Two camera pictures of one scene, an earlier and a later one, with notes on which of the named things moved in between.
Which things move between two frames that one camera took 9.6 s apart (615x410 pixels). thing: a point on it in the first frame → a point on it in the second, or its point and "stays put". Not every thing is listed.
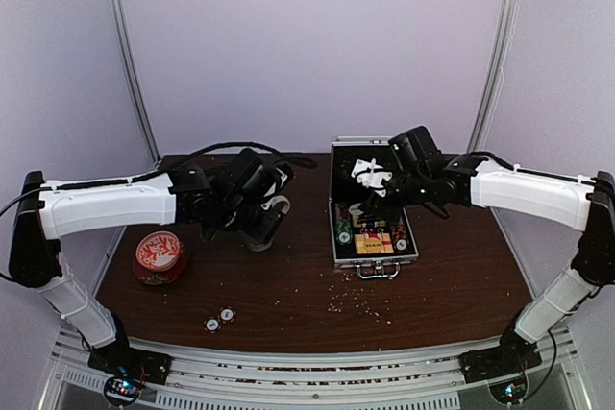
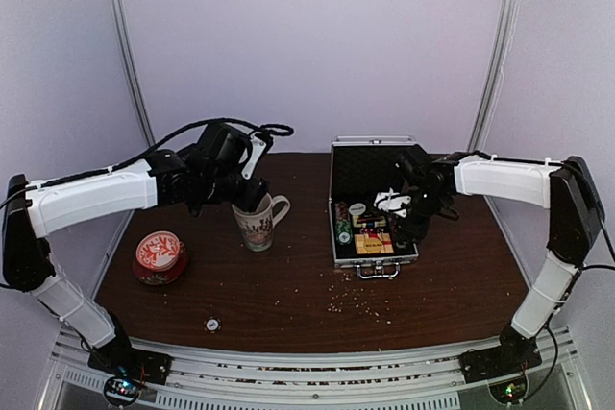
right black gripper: (375, 206) → (412, 231)
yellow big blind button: (373, 245) stays put
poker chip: (211, 325) stays put
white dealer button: (354, 209) stays put
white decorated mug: (258, 229) stays put
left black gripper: (281, 220) → (249, 201)
